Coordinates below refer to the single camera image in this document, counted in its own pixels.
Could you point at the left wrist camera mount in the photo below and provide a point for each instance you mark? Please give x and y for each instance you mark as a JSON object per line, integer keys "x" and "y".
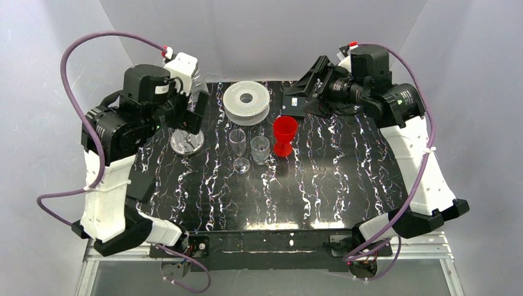
{"x": 182, "y": 68}

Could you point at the clear wine glass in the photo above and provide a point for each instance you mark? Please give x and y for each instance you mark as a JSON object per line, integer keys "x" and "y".
{"x": 198, "y": 85}
{"x": 260, "y": 149}

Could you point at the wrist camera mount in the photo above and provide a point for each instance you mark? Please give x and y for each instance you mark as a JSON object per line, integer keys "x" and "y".
{"x": 182, "y": 68}
{"x": 344, "y": 55}

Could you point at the chrome wine glass rack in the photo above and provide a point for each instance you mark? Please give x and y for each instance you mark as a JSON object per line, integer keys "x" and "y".
{"x": 185, "y": 143}

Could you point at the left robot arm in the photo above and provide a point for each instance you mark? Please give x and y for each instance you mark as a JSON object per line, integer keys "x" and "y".
{"x": 151, "y": 97}

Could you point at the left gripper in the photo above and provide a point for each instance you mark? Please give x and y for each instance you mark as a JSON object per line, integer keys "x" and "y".
{"x": 194, "y": 115}

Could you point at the red wine glass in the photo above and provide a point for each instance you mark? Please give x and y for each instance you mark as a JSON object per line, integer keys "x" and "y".
{"x": 284, "y": 129}

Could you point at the clear champagne flute glass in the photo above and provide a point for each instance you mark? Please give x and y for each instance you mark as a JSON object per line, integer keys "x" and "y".
{"x": 238, "y": 142}

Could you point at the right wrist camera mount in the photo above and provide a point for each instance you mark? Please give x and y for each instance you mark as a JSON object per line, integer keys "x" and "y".
{"x": 344, "y": 55}

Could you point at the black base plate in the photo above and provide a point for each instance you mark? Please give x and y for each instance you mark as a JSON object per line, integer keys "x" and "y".
{"x": 264, "y": 250}

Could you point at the white filament spool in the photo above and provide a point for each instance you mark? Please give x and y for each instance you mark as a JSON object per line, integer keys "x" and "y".
{"x": 246, "y": 103}

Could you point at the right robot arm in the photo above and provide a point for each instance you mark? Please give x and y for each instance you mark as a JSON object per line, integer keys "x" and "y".
{"x": 363, "y": 78}

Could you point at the black flat box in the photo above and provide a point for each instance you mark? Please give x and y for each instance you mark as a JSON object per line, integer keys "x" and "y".
{"x": 292, "y": 106}

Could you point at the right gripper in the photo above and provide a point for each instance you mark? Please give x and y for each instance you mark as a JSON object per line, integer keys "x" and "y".
{"x": 321, "y": 84}

